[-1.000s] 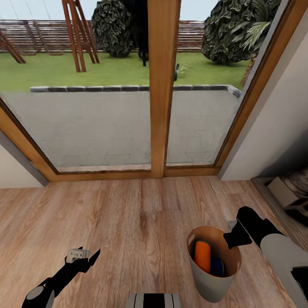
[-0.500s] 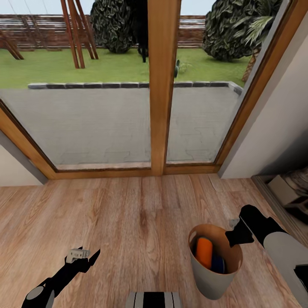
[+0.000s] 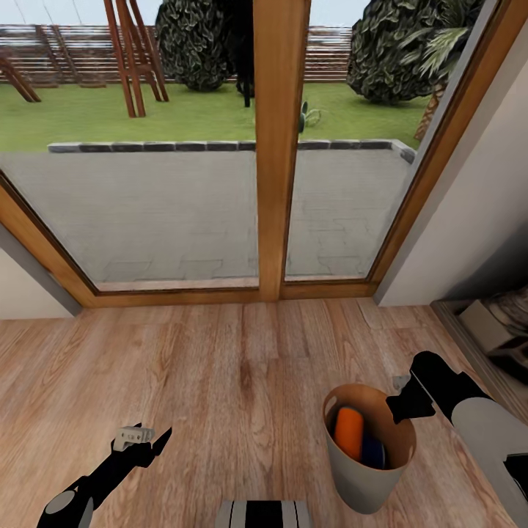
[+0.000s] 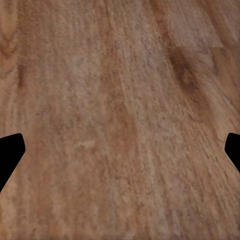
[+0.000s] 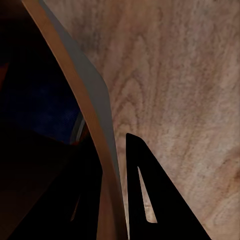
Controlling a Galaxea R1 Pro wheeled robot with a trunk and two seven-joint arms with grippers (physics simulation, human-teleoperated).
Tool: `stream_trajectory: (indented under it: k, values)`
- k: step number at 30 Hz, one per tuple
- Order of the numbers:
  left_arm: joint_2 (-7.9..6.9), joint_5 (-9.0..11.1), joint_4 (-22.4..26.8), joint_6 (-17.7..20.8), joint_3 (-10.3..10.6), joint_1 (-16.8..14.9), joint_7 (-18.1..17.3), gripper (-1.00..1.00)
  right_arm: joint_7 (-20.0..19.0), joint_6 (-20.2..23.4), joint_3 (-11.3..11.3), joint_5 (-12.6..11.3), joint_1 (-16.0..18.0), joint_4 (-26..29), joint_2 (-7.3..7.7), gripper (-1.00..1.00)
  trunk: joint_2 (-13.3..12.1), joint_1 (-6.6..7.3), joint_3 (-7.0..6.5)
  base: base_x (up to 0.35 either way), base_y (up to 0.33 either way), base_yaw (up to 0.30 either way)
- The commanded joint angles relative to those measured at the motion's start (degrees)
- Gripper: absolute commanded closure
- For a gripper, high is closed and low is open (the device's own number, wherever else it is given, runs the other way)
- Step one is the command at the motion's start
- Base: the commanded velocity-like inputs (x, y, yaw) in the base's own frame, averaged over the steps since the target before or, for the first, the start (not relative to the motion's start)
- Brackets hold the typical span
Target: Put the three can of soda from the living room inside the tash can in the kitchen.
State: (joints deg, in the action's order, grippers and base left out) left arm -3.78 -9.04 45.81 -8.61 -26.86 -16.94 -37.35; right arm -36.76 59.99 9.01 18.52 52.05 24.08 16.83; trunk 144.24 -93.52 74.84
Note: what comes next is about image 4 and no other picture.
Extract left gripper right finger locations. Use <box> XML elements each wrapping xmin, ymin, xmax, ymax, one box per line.
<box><xmin>224</xmin><ymin>133</ymin><xmax>240</xmax><ymax>172</ymax></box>

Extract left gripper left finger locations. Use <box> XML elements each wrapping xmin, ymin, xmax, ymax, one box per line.
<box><xmin>0</xmin><ymin>133</ymin><xmax>26</xmax><ymax>192</ymax></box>

